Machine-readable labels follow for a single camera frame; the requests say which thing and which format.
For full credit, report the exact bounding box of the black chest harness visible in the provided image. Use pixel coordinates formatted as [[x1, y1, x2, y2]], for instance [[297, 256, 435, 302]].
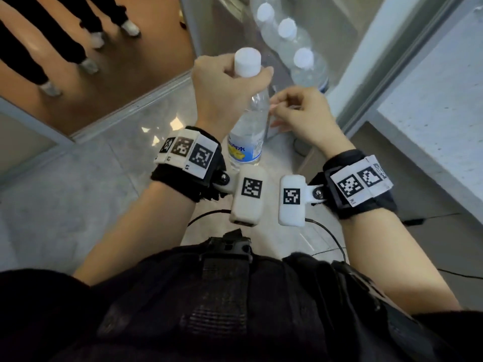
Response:
[[49, 229, 427, 362]]

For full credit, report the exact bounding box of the left wristband with marker tags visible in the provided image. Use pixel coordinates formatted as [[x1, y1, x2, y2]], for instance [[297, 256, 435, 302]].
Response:
[[150, 126, 227, 203]]

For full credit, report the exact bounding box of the grey cabinet with speckled counter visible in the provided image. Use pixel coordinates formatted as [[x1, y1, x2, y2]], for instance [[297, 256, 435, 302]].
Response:
[[368, 7, 483, 225]]

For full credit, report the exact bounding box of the black right camera cable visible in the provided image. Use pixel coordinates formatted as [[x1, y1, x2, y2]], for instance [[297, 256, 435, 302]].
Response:
[[304, 217, 347, 262]]

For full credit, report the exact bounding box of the wristband with marker tags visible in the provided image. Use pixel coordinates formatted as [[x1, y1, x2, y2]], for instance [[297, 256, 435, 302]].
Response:
[[150, 126, 227, 203], [307, 148, 397, 220]]

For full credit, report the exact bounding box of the person's black shirt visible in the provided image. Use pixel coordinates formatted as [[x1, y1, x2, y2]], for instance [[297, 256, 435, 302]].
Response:
[[0, 269, 483, 362]]

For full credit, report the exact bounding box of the black left camera cable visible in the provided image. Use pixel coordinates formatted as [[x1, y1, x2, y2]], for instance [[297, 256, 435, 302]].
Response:
[[187, 209, 231, 227]]

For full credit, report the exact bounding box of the person's right hand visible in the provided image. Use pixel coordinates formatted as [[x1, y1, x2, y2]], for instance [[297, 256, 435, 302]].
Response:
[[268, 85, 355, 159]]

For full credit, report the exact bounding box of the clear fridge door shelf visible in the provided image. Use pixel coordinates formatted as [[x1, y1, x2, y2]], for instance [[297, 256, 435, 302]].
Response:
[[211, 0, 333, 96]]

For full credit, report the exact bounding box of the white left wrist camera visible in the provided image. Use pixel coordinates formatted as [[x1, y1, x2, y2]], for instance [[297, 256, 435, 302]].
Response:
[[213, 163, 269, 227]]

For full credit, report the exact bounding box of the black camera cable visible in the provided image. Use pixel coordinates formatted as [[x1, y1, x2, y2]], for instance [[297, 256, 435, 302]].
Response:
[[304, 217, 347, 262], [187, 209, 231, 227]]

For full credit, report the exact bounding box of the person's left hand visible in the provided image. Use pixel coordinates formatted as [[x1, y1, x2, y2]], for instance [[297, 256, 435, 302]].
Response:
[[191, 52, 274, 142]]

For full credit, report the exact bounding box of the clear water bottle blue label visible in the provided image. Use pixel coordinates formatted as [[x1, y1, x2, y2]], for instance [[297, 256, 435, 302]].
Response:
[[256, 2, 282, 49], [226, 47, 271, 172], [290, 47, 331, 94], [277, 17, 314, 68]]

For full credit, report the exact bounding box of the grey fridge door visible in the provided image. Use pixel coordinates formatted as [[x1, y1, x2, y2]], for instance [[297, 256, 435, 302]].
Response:
[[181, 0, 468, 129]]

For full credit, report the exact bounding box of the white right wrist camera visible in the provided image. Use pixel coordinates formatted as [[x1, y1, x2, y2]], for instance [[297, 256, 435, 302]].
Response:
[[278, 174, 316, 227]]

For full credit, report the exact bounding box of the person's left forearm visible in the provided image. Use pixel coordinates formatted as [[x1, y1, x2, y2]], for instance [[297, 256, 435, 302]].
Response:
[[73, 180, 197, 287]]

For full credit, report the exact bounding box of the person's right forearm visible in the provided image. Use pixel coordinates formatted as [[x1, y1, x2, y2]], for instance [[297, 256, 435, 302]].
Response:
[[339, 208, 463, 315]]

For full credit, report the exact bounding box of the black floor cable with plug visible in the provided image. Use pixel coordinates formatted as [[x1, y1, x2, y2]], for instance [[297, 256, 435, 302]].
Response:
[[399, 213, 463, 227]]

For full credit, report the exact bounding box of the right wristband with marker tags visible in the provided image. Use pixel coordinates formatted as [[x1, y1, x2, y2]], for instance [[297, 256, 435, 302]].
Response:
[[307, 148, 397, 220]]

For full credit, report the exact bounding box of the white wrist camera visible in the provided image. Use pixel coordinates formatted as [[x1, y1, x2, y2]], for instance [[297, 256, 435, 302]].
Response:
[[213, 163, 269, 227], [278, 174, 316, 227]]

